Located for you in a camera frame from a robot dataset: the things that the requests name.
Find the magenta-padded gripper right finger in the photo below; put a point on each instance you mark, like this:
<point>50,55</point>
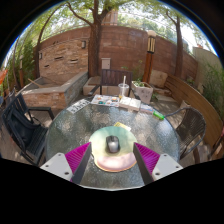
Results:
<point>148,158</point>

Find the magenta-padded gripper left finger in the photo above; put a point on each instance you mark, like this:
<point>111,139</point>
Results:
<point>75,158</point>

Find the grey and black computer mouse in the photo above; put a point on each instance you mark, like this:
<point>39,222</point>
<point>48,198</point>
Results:
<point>113,144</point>

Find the round pastel mouse pad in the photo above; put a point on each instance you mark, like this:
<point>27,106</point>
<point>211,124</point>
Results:
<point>113,161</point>

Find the black slatted patio chair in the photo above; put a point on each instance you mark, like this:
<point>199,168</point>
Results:
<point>36,140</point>

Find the green marker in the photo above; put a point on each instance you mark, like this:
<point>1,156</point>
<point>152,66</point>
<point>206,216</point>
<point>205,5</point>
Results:
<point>158,115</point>

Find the small blue booklet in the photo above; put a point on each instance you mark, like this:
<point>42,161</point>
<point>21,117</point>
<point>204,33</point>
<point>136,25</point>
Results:
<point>146,108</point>

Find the dark wicker chair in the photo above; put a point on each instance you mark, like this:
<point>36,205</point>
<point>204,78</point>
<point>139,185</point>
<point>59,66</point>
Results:
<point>191,128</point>

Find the white open book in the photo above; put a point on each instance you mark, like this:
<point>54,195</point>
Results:
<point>130,103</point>

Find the black backpack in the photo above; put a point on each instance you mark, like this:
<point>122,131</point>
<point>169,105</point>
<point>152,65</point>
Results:
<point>23,131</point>

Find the white paint palette tray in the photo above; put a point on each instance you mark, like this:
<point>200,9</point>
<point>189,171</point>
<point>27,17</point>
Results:
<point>104,100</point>

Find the stone raised counter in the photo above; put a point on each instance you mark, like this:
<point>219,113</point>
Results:
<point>53,96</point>

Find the white rectangular planter box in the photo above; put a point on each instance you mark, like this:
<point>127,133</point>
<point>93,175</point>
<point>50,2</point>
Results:
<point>145,91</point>

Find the clear plastic cup with straw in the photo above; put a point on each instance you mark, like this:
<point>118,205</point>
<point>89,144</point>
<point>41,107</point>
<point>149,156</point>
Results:
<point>123,90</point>

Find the concrete block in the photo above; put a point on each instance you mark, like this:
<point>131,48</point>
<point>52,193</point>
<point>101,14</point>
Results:
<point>91,86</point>

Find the curved wooden bench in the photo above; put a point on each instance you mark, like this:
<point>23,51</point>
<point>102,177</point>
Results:
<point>193,96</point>

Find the tan stone slab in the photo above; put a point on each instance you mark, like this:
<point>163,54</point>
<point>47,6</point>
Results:
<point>159,78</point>

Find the dark wooden slatted chair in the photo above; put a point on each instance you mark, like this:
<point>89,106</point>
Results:
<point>111,77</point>

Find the beige utility box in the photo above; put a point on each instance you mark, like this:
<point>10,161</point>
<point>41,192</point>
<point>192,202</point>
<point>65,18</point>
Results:
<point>106,63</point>

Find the thin curved tree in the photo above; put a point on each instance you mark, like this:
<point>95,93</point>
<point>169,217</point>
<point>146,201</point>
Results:
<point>37,56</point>

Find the large tree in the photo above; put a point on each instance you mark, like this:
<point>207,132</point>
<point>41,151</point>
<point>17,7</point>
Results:
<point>94,50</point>

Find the thin leaning tree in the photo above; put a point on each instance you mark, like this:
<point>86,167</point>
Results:
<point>179,50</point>

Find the wooden lantern post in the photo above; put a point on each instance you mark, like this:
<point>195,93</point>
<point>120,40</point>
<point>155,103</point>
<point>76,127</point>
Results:
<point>148,60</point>

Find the black wall lamp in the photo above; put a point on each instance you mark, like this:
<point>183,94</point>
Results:
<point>83,44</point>
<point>40,55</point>

